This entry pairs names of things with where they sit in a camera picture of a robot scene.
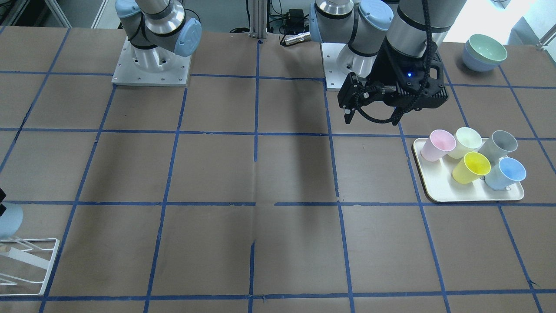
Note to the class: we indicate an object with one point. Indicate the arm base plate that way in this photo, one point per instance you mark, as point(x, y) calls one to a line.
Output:
point(155, 67)
point(338, 61)

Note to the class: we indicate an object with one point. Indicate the cream plastic tray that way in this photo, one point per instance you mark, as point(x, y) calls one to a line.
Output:
point(441, 187)

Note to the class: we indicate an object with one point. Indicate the light blue plastic cup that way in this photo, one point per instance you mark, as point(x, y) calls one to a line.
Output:
point(505, 173)

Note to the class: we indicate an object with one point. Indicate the pale cream plastic cup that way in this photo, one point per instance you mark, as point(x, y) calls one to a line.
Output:
point(467, 140)

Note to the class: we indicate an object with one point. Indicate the pink plastic cup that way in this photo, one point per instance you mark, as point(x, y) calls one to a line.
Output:
point(438, 144)

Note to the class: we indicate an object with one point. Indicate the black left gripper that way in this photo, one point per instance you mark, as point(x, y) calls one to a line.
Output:
point(388, 66)

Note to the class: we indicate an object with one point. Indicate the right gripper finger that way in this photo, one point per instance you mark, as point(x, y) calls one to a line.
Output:
point(2, 206)

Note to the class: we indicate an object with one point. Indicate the yellow plastic cup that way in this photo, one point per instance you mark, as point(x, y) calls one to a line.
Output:
point(471, 167)

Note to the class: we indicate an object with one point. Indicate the grey plastic cup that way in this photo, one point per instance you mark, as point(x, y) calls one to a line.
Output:
point(500, 143)

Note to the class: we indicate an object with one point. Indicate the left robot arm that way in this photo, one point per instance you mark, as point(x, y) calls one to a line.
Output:
point(411, 29)

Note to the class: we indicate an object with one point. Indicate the white wire cup rack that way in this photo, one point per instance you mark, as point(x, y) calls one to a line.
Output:
point(36, 255)

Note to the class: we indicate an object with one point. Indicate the green and blue stacked bowls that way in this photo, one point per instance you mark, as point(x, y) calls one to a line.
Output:
point(482, 53)

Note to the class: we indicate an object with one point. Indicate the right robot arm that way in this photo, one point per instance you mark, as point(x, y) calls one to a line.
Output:
point(73, 136)

